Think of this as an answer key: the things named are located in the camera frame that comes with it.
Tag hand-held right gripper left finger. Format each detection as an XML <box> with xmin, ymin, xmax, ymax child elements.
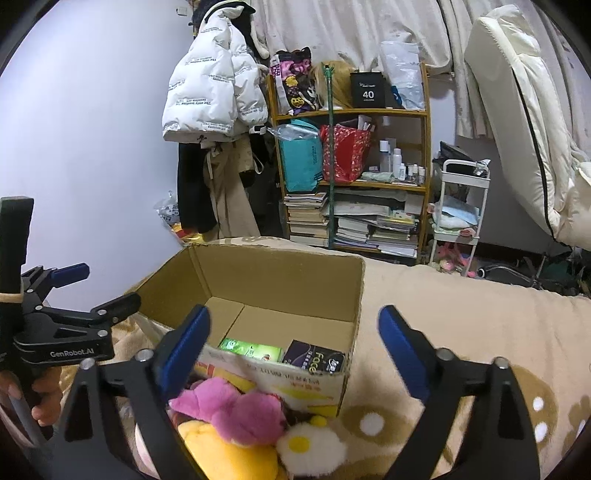
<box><xmin>58</xmin><ymin>305</ymin><xmax>212</xmax><ymax>480</ymax></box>

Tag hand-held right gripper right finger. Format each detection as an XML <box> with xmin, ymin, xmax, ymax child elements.
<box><xmin>378</xmin><ymin>305</ymin><xmax>541</xmax><ymax>480</ymax></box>

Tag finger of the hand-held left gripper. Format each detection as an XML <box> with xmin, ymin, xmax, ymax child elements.
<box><xmin>28</xmin><ymin>292</ymin><xmax>141</xmax><ymax>340</ymax></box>
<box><xmin>21</xmin><ymin>263</ymin><xmax>90</xmax><ymax>301</ymax></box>

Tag magenta pink plush toy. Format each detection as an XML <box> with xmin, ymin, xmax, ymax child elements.
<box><xmin>168</xmin><ymin>376</ymin><xmax>289</xmax><ymax>446</ymax></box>

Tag yellow plush toy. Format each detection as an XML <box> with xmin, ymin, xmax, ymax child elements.
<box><xmin>178</xmin><ymin>418</ymin><xmax>289</xmax><ymax>480</ymax></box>

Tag brown cardboard box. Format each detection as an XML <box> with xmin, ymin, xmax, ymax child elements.
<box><xmin>124</xmin><ymin>242</ymin><xmax>366</xmax><ymax>418</ymax></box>

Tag white flower plush toy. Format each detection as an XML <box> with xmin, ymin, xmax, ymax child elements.
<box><xmin>276</xmin><ymin>415</ymin><xmax>348</xmax><ymax>478</ymax></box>

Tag person's left hand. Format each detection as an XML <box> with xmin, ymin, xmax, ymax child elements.
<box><xmin>0</xmin><ymin>368</ymin><xmax>64</xmax><ymax>428</ymax></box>

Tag green tissue packet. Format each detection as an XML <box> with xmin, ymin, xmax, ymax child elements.
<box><xmin>218</xmin><ymin>338</ymin><xmax>284</xmax><ymax>363</ymax></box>

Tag dark purple tissue packet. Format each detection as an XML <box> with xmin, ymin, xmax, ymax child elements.
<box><xmin>281</xmin><ymin>340</ymin><xmax>347</xmax><ymax>376</ymax></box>

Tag pink toys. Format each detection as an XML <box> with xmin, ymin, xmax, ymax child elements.
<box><xmin>429</xmin><ymin>242</ymin><xmax>476</xmax><ymax>278</ymax></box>

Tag plastic bag of snacks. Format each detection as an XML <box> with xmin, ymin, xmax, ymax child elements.
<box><xmin>154</xmin><ymin>191</ymin><xmax>208</xmax><ymax>245</ymax></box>

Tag pile of books and papers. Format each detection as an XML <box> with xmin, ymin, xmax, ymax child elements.
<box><xmin>332</xmin><ymin>187</ymin><xmax>426</xmax><ymax>258</ymax></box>

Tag black coat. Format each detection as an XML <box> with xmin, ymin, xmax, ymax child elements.
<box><xmin>177</xmin><ymin>141</ymin><xmax>218</xmax><ymax>234</ymax></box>

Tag metal chair base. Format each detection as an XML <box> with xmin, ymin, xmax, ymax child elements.
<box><xmin>475</xmin><ymin>251</ymin><xmax>591</xmax><ymax>296</ymax></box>

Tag light blue cloth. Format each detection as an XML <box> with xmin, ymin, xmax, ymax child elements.
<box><xmin>434</xmin><ymin>203</ymin><xmax>481</xmax><ymax>230</ymax></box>

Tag beige coat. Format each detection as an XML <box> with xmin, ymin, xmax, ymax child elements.
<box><xmin>203</xmin><ymin>136</ymin><xmax>262</xmax><ymax>238</ymax></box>

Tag stack of old books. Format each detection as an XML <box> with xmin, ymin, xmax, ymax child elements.
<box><xmin>284</xmin><ymin>191</ymin><xmax>329</xmax><ymax>246</ymax></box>

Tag white trolley cart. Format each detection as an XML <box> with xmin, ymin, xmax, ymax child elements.
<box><xmin>427</xmin><ymin>159</ymin><xmax>491</xmax><ymax>278</ymax></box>

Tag group of cosmetic bottles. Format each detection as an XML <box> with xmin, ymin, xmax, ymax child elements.
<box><xmin>379</xmin><ymin>138</ymin><xmax>428</xmax><ymax>182</ymax></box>

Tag red gift bag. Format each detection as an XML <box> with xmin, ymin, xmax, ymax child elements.
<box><xmin>320</xmin><ymin>124</ymin><xmax>372</xmax><ymax>183</ymax></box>

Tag green pole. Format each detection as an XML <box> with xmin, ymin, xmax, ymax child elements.
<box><xmin>323</xmin><ymin>65</ymin><xmax>337</xmax><ymax>250</ymax></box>

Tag teal bag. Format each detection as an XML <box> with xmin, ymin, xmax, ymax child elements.
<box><xmin>278</xmin><ymin>120</ymin><xmax>324</xmax><ymax>193</ymax></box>

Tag white puffer jacket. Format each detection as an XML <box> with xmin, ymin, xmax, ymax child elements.
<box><xmin>161</xmin><ymin>4</ymin><xmax>271</xmax><ymax>144</ymax></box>

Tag wooden bookshelf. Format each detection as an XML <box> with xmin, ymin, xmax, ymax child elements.
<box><xmin>267</xmin><ymin>62</ymin><xmax>432</xmax><ymax>259</ymax></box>

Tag clear plastic package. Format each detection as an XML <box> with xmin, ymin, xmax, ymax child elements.
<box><xmin>268</xmin><ymin>122</ymin><xmax>319</xmax><ymax>139</ymax></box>

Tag cream folded mattress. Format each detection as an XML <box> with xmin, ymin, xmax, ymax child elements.
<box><xmin>464</xmin><ymin>4</ymin><xmax>591</xmax><ymax>252</ymax></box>

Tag black box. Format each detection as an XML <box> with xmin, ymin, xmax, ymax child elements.
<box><xmin>349</xmin><ymin>71</ymin><xmax>387</xmax><ymax>109</ymax></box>

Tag blonde wig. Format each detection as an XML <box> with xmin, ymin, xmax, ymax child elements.
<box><xmin>309</xmin><ymin>61</ymin><xmax>358</xmax><ymax>110</ymax></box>

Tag clear plastic bag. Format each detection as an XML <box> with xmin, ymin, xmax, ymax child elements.
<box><xmin>379</xmin><ymin>41</ymin><xmax>426</xmax><ymax>110</ymax></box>

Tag patterned black pink bag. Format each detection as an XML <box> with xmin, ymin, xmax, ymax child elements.
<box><xmin>270</xmin><ymin>47</ymin><xmax>324</xmax><ymax>116</ymax></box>

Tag white curtain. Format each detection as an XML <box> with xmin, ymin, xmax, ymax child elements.
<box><xmin>252</xmin><ymin>0</ymin><xmax>591</xmax><ymax>139</ymax></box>

